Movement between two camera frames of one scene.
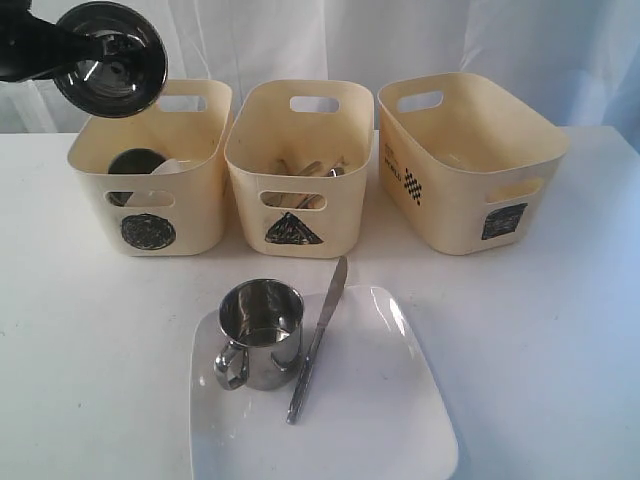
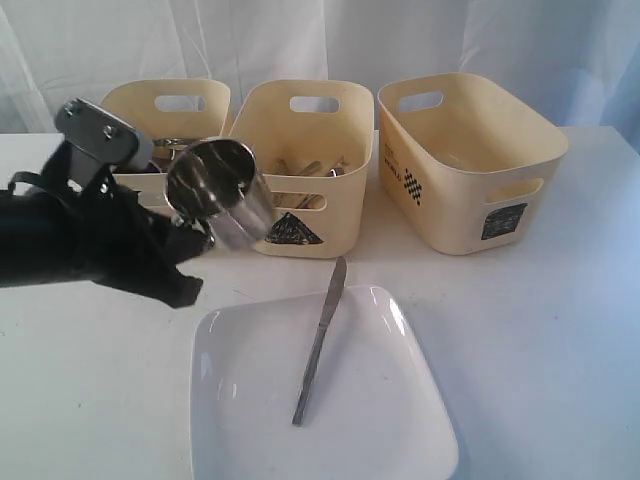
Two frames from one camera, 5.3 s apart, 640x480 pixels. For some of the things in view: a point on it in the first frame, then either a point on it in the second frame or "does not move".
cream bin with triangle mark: x=300 y=179 does not move
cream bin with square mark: x=471 y=177 does not move
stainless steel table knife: x=330 y=307 does not move
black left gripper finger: x=32 y=47 to x=179 y=243
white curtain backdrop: x=590 y=48 does not move
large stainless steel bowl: x=129 y=74 to x=165 y=148
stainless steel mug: x=262 y=321 to x=216 y=180
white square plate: x=370 y=408 does not move
